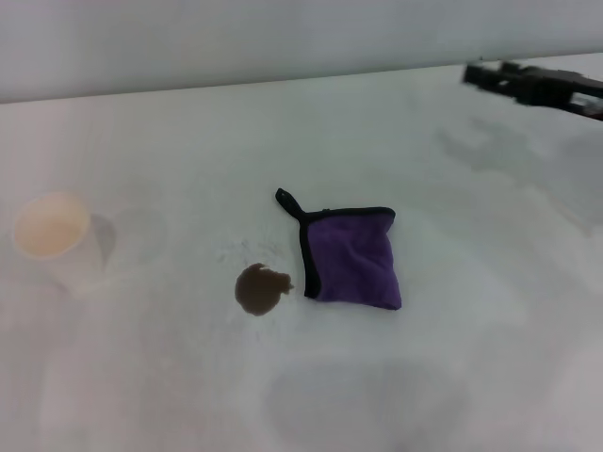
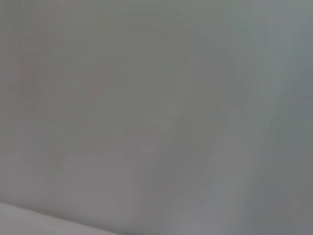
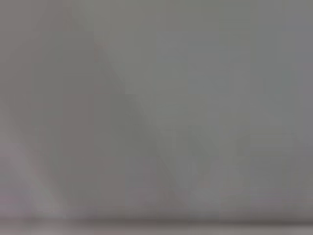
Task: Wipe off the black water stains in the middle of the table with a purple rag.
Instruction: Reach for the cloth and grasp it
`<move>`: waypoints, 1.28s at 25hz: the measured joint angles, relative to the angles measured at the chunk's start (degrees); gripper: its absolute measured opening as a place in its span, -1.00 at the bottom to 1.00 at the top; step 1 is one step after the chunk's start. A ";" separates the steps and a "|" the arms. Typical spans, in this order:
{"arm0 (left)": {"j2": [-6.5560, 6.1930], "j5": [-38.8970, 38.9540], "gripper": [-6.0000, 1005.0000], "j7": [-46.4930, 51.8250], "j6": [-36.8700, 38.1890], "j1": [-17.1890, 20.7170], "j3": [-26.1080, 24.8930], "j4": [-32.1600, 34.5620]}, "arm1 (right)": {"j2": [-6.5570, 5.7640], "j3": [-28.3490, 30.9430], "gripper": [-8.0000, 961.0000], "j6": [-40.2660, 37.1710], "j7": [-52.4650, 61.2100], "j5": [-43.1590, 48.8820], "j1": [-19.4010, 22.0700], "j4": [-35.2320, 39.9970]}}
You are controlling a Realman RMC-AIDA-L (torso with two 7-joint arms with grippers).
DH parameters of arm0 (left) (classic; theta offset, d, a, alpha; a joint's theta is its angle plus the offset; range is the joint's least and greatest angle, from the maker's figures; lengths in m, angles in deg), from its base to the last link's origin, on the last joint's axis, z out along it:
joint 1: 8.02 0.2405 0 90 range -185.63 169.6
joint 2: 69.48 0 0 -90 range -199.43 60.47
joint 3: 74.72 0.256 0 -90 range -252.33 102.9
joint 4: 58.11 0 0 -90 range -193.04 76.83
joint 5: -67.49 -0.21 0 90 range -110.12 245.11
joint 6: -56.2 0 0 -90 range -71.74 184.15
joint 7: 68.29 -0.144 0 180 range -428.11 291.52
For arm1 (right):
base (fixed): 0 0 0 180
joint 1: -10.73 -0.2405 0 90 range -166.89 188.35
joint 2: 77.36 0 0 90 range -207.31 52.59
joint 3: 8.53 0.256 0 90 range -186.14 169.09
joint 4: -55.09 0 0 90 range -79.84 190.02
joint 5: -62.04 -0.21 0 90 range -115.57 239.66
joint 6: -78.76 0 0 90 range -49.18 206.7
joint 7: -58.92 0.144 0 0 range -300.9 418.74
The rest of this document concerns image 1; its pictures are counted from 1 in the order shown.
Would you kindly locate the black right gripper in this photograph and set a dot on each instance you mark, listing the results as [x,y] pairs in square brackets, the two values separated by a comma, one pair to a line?
[551,89]

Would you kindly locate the purple rag with black trim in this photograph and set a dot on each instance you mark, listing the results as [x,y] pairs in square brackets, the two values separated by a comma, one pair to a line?
[351,254]

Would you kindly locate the white paper cup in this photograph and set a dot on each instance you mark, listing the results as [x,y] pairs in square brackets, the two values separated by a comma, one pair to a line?
[52,228]

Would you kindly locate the dark brown liquid stain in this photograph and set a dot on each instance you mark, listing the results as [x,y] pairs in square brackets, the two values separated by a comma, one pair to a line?
[259,289]

